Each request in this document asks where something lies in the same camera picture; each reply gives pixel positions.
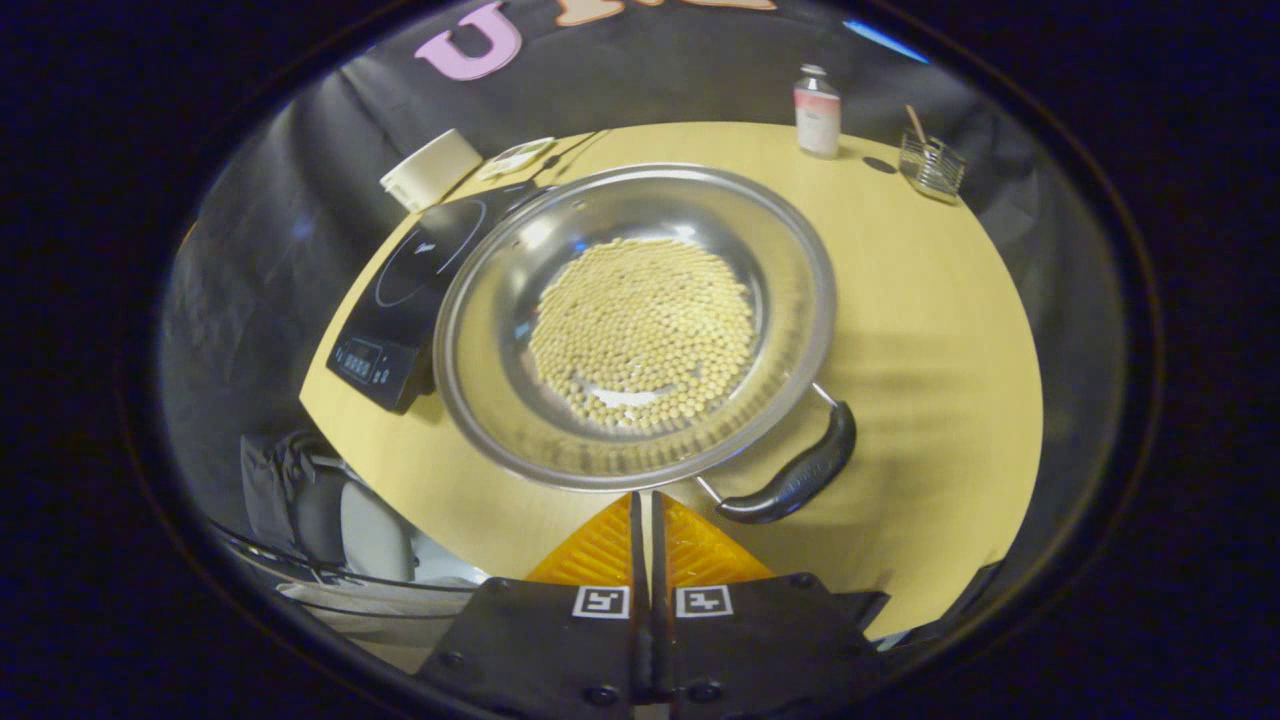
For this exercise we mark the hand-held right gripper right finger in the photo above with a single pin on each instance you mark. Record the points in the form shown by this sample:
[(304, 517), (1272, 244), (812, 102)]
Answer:
[(760, 650)]

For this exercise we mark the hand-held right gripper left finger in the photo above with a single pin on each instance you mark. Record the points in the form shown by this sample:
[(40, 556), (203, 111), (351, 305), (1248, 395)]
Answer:
[(560, 650)]

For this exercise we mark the heap of yellow soybeans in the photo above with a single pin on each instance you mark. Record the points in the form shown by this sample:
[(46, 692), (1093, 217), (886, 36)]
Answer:
[(640, 330)]

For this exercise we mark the black induction cooktop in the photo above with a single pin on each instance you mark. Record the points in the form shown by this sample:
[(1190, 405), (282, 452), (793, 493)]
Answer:
[(400, 300)]

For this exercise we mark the grey chair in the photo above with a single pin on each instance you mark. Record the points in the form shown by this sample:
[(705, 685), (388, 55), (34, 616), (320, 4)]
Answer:
[(375, 530)]

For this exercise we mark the white divided grain dish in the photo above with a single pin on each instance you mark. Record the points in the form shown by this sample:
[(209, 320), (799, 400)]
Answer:
[(515, 158)]

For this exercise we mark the white boxy kitchen appliance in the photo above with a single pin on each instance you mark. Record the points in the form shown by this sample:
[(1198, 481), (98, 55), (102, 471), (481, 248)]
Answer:
[(430, 170)]

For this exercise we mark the clear glass holder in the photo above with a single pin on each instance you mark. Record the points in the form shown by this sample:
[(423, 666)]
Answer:
[(933, 175)]

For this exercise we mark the clear bottle pink label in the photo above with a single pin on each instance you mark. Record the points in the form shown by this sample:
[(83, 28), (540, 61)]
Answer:
[(817, 120)]

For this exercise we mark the thin wooden stick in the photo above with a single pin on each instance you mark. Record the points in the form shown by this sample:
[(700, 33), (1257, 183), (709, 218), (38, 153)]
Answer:
[(915, 122)]

